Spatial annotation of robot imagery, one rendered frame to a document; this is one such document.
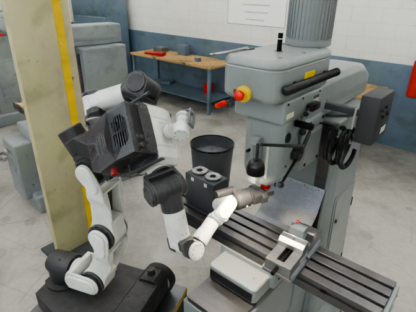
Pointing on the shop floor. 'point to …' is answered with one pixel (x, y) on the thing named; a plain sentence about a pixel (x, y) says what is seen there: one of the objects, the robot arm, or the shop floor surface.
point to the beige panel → (51, 111)
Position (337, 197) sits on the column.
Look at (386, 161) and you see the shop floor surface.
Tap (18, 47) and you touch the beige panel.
